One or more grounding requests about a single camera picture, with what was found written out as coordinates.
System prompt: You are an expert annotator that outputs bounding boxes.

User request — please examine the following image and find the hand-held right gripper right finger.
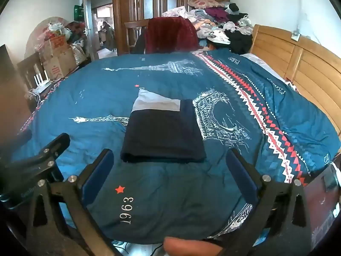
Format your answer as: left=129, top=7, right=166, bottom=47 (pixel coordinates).
left=218, top=148, right=313, bottom=256

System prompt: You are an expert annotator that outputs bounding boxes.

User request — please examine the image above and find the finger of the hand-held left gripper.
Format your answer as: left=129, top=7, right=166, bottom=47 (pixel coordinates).
left=26, top=132, right=71, bottom=183

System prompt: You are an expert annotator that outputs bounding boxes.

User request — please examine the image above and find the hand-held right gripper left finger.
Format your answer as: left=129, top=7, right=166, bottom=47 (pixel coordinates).
left=25, top=148, right=120, bottom=256

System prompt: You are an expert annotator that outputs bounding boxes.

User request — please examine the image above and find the dark navy garment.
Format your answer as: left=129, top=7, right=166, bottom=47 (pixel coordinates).
left=120, top=88, right=207, bottom=164

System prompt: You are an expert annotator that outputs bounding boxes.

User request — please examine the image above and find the pile of clothes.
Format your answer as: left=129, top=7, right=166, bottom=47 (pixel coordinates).
left=161, top=0, right=253, bottom=55

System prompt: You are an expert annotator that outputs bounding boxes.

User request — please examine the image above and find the white router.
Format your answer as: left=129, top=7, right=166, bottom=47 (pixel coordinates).
left=33, top=72, right=53, bottom=93

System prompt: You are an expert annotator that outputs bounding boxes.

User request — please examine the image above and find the dark wooden cabinet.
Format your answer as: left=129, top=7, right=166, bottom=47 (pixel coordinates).
left=0, top=44, right=35, bottom=139

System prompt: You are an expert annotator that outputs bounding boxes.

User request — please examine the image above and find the blue printed duvet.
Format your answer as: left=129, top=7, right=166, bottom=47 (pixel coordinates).
left=12, top=49, right=341, bottom=246

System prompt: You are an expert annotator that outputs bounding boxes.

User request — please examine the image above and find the dark red nightstand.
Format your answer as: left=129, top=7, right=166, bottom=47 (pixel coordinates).
left=302, top=155, right=341, bottom=246

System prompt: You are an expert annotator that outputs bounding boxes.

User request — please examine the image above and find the person's leg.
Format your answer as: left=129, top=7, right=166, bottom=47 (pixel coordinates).
left=163, top=236, right=223, bottom=256

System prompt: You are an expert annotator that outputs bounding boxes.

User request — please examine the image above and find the black phone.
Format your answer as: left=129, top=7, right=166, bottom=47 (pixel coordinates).
left=323, top=174, right=339, bottom=192

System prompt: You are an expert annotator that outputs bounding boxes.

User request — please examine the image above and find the white plastic bag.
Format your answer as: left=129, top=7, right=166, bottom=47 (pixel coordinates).
left=48, top=23, right=72, bottom=39

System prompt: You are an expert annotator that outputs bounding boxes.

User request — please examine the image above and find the grey door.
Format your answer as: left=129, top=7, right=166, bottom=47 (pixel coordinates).
left=82, top=0, right=100, bottom=60

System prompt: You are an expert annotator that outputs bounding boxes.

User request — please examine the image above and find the wooden headboard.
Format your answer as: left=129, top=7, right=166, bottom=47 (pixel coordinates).
left=250, top=24, right=341, bottom=135

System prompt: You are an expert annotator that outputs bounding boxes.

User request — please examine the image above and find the green box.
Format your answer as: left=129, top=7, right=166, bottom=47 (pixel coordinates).
left=74, top=5, right=85, bottom=22

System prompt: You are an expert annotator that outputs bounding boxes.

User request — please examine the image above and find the wooden chair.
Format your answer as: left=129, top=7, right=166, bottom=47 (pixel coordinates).
left=124, top=19, right=150, bottom=55

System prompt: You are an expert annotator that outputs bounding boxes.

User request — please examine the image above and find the dark red knitted cloth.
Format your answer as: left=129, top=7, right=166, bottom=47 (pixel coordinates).
left=144, top=17, right=199, bottom=54

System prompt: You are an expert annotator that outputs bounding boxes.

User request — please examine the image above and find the wall cable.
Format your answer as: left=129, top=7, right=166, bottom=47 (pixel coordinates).
left=294, top=0, right=303, bottom=32

